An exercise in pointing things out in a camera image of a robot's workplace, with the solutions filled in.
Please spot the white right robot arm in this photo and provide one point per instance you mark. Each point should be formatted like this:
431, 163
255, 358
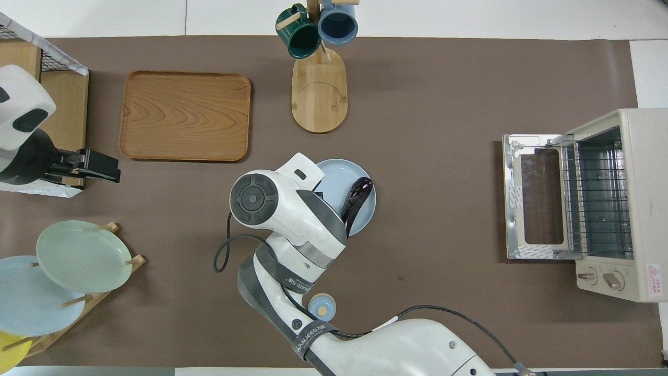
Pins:
292, 214

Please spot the blue mug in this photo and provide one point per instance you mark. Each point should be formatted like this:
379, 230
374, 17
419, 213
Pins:
338, 23

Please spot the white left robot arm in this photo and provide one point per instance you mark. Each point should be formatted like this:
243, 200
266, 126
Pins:
21, 104

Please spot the cream toaster oven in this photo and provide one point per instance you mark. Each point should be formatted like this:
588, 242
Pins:
647, 183

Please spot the dark purple eggplant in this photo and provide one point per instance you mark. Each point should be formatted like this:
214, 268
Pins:
360, 192

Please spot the wooden serving tray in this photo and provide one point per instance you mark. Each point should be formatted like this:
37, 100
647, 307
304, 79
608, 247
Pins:
185, 115

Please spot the dark green mug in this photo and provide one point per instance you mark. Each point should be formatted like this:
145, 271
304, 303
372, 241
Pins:
300, 36

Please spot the light blue racked plate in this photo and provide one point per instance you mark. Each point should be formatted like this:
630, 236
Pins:
31, 308

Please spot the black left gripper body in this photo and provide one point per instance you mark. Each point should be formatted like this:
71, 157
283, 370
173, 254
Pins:
62, 167

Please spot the pale green racked plate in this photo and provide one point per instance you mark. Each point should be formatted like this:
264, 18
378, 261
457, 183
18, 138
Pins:
83, 256

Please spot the yellow plate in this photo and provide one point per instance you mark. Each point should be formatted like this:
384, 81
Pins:
10, 352

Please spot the wooden plate rack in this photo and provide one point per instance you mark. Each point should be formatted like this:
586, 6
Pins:
112, 290

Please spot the wooden mug tree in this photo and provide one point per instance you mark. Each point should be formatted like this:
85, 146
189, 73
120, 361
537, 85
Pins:
319, 99

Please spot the white patterned fabric liner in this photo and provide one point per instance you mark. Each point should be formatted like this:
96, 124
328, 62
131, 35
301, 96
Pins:
62, 55

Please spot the blue service bell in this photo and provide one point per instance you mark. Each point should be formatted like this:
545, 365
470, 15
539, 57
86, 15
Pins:
322, 307

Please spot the brown table mat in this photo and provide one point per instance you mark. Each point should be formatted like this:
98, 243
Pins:
428, 78

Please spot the wooden step shelf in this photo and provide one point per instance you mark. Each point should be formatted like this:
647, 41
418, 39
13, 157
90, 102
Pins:
70, 109

